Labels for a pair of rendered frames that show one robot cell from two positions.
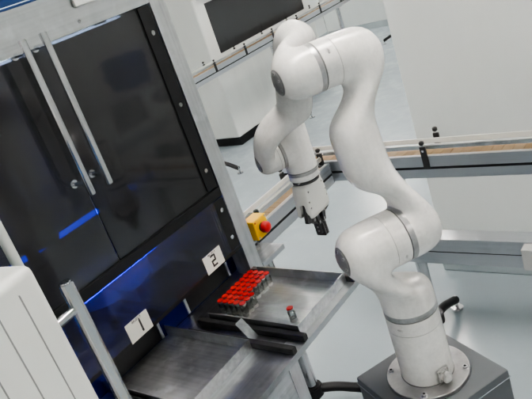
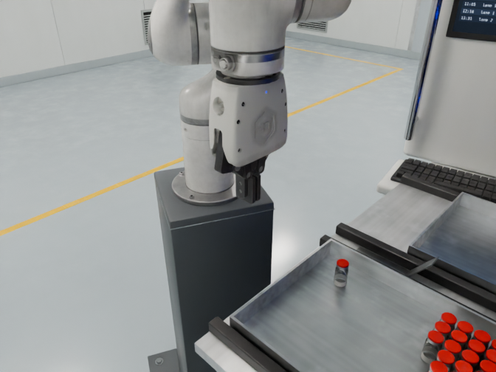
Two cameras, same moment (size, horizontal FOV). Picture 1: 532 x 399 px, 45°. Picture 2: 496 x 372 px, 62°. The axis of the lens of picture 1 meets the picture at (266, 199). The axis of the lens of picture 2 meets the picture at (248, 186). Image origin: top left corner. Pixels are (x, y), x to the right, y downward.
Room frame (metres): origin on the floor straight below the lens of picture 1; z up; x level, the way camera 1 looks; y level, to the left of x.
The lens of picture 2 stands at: (2.12, -0.11, 1.39)
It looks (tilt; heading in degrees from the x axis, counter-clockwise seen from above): 30 degrees down; 181
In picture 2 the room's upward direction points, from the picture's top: straight up
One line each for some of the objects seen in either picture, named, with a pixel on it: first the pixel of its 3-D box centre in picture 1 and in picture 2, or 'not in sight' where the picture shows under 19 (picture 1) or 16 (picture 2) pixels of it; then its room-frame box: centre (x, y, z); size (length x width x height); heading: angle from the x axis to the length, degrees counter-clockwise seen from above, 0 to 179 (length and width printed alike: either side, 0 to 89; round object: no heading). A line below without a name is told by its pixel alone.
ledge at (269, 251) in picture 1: (259, 254); not in sight; (2.09, 0.09, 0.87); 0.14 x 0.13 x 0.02; 47
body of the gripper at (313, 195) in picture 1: (310, 193); (247, 110); (1.63, -0.12, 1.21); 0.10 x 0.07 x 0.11; 137
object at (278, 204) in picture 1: (274, 205); not in sight; (2.36, -0.02, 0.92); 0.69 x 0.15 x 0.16; 137
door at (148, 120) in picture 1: (133, 129); not in sight; (1.80, 0.28, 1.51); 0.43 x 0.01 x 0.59; 137
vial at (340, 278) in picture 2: (291, 314); (341, 273); (1.58, 0.04, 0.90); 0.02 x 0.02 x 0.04
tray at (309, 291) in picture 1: (276, 298); (376, 338); (1.71, 0.07, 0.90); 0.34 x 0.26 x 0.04; 47
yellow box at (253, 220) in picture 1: (254, 226); not in sight; (2.05, 0.07, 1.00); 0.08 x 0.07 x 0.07; 47
